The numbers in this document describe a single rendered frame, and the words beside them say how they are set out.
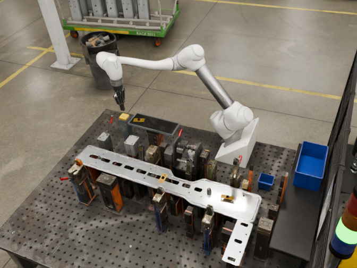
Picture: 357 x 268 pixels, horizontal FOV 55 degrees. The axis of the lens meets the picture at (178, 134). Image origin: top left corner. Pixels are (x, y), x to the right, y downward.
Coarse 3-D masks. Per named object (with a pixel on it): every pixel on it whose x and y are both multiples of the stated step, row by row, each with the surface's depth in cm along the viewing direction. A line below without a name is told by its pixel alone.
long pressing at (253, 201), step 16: (96, 160) 255; (112, 160) 254; (128, 160) 253; (128, 176) 241; (144, 176) 240; (176, 192) 228; (192, 192) 227; (224, 192) 225; (240, 192) 224; (224, 208) 216; (240, 208) 215; (256, 208) 215
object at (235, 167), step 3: (234, 159) 218; (237, 159) 218; (234, 162) 216; (237, 162) 218; (234, 165) 222; (237, 165) 219; (234, 168) 223; (237, 168) 220; (234, 171) 224; (237, 171) 222; (237, 174) 225
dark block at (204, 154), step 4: (204, 152) 237; (208, 152) 237; (200, 156) 235; (204, 156) 234; (208, 156) 238; (200, 160) 237; (204, 160) 235; (208, 160) 242; (200, 164) 241; (204, 164) 239; (200, 168) 243; (204, 168) 241; (204, 172) 245; (204, 176) 247
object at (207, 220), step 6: (204, 216) 207; (210, 216) 207; (204, 222) 205; (210, 222) 206; (204, 228) 208; (210, 228) 211; (204, 234) 212; (210, 234) 218; (204, 240) 217; (210, 240) 221; (204, 246) 222; (210, 246) 224; (204, 252) 225; (210, 252) 227
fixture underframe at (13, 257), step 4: (12, 256) 259; (16, 256) 258; (16, 260) 261; (20, 260) 262; (24, 260) 267; (16, 264) 269; (20, 264) 265; (24, 264) 268; (28, 264) 272; (32, 264) 277; (36, 264) 283
